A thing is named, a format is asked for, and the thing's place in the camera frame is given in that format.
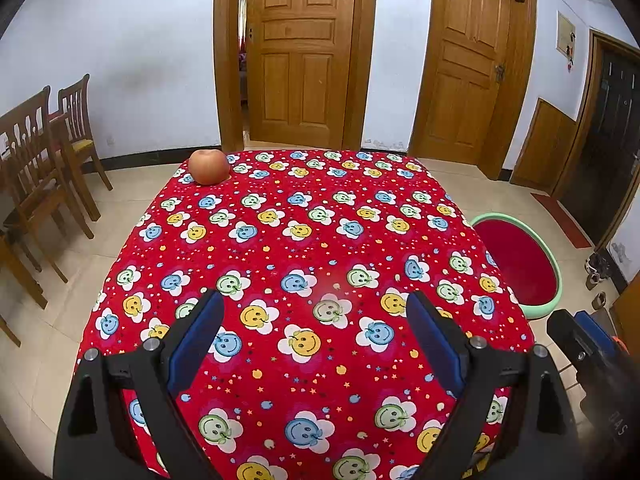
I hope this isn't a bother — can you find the dark sneaker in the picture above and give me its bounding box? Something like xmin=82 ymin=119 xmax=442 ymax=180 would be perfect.
xmin=585 ymin=252 xmax=614 ymax=281

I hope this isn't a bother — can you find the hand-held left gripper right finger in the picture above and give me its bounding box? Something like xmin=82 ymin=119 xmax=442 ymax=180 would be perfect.
xmin=406 ymin=291 xmax=581 ymax=480

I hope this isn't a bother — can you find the dark entrance door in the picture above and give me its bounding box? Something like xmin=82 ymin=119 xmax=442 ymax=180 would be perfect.
xmin=557 ymin=47 xmax=640 ymax=246

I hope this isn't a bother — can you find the red basin with green rim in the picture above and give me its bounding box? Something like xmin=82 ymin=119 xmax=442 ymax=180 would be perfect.
xmin=470 ymin=213 xmax=563 ymax=322

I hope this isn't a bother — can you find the red flower-print tablecloth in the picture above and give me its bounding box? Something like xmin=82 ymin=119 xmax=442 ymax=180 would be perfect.
xmin=75 ymin=149 xmax=536 ymax=480

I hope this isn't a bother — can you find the wooden table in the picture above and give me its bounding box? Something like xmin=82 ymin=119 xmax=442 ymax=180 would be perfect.
xmin=0 ymin=232 xmax=49 ymax=348

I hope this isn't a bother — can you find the red apple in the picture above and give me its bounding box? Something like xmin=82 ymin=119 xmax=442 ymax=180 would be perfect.
xmin=188 ymin=149 xmax=231 ymax=186

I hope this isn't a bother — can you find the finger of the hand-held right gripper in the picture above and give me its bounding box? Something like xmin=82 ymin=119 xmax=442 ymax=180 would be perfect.
xmin=546 ymin=310 xmax=593 ymax=376
xmin=575 ymin=310 xmax=618 ymax=356

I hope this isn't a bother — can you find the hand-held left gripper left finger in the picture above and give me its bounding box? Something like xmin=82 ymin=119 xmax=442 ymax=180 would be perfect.
xmin=54 ymin=290 xmax=224 ymax=480

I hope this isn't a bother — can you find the wooden door frame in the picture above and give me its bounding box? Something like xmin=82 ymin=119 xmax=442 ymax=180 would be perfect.
xmin=407 ymin=0 xmax=538 ymax=181
xmin=214 ymin=0 xmax=378 ymax=153

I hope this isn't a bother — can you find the wooden chair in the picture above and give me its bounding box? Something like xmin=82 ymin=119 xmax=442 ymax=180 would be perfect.
xmin=0 ymin=86 xmax=96 ymax=286
xmin=50 ymin=74 xmax=113 ymax=221

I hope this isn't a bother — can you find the beige wall box cover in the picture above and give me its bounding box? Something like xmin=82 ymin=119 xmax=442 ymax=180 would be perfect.
xmin=556 ymin=10 xmax=577 ymax=56

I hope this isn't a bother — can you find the wooden wall panel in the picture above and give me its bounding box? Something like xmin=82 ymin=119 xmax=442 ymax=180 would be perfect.
xmin=510 ymin=97 xmax=578 ymax=193

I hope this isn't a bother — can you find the wooden cabinet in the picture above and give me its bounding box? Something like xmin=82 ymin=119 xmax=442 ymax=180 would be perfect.
xmin=611 ymin=287 xmax=640 ymax=341

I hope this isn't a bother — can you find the red doormat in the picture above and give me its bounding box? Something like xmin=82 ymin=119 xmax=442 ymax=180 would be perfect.
xmin=531 ymin=192 xmax=592 ymax=249

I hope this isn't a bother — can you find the wooden door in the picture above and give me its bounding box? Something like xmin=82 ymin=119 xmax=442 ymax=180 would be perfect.
xmin=412 ymin=0 xmax=513 ymax=166
xmin=247 ymin=0 xmax=358 ymax=148

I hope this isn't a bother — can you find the dark door frame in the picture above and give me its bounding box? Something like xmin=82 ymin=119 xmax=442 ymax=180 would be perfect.
xmin=550 ymin=29 xmax=640 ymax=251

